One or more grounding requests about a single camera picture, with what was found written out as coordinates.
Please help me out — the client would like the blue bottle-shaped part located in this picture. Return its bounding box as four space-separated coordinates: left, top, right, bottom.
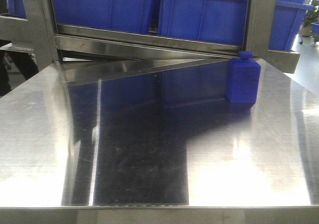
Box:
226 51 261 104

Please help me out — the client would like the blue plastic bin left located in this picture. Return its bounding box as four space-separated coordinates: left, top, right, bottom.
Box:
53 0 154 34

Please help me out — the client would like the blue plastic bin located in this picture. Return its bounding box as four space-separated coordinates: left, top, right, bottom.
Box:
158 0 247 45
269 0 314 51
53 0 154 34

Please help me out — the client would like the blue plastic bin middle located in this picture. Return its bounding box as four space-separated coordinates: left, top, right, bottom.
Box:
158 0 247 45

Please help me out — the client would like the blue plastic bin right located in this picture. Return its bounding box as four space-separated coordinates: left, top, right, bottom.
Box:
269 0 314 51

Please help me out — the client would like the blue bin far left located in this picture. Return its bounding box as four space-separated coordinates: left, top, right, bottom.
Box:
6 0 26 18

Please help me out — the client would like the potted green plant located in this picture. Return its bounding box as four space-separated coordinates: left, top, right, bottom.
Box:
300 0 319 37

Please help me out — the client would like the stainless steel shelf frame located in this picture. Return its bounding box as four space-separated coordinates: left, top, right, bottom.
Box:
0 0 300 73

